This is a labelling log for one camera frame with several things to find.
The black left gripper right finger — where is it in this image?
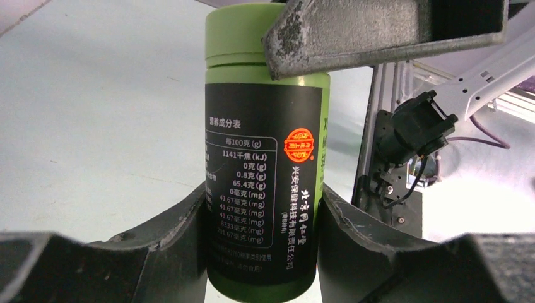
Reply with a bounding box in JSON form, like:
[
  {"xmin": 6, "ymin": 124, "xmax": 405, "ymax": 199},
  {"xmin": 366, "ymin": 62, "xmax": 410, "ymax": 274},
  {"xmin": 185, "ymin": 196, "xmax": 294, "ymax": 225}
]
[{"xmin": 318, "ymin": 186, "xmax": 534, "ymax": 302}]

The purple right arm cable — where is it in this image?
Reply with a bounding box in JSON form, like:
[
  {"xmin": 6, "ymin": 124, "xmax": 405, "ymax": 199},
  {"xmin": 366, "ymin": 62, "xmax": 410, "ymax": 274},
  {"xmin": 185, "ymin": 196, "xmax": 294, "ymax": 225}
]
[{"xmin": 445, "ymin": 115, "xmax": 512, "ymax": 150}]

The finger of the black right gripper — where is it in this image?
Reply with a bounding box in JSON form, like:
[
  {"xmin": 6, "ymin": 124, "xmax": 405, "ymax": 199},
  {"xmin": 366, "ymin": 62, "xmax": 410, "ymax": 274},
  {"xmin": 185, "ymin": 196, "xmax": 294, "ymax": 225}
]
[{"xmin": 262, "ymin": 1, "xmax": 508, "ymax": 80}]

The green pill bottle black label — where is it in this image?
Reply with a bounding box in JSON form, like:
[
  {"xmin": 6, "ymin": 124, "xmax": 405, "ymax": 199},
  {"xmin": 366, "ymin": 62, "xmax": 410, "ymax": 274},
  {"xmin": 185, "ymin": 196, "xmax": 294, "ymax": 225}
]
[{"xmin": 204, "ymin": 3, "xmax": 331, "ymax": 302}]

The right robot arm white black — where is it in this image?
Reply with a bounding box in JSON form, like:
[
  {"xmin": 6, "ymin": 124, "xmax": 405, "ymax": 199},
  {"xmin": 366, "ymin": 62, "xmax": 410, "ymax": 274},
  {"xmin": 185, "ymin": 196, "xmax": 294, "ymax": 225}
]
[{"xmin": 262, "ymin": 1, "xmax": 534, "ymax": 165}]

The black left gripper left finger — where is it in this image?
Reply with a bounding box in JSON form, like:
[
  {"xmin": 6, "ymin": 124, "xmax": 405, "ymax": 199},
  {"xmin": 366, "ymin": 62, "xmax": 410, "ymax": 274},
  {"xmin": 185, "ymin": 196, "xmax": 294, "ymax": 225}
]
[{"xmin": 1, "ymin": 184, "xmax": 207, "ymax": 302}]

